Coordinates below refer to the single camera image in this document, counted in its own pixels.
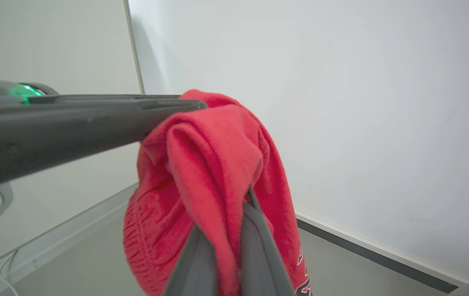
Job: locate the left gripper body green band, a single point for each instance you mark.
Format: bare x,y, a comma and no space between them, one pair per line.
0,88

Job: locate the red sweatshirt with print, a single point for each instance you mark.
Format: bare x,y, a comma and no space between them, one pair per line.
201,164

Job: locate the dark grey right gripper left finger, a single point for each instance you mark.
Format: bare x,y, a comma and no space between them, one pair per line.
195,271

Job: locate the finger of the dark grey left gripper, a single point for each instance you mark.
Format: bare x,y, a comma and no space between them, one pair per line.
107,97
54,131

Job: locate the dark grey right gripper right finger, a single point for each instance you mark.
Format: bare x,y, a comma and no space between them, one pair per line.
261,255

